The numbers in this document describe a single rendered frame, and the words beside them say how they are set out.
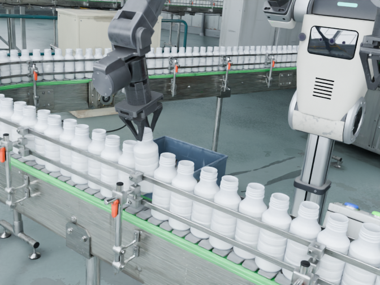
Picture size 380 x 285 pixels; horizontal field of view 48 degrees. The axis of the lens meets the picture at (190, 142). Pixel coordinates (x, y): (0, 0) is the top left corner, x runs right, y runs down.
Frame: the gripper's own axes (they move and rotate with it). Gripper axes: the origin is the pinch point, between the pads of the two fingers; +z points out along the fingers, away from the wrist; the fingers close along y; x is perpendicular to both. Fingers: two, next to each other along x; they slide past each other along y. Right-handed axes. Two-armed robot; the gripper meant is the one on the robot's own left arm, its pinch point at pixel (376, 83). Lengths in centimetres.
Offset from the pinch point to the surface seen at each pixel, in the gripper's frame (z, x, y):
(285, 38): 58, 284, 614
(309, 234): 27.8, 2.1, -17.7
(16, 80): 39, 182, 37
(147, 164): 26, 43, -18
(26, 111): 24, 91, -18
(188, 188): 28.2, 30.8, -17.9
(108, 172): 32, 55, -19
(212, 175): 23.8, 25.9, -16.2
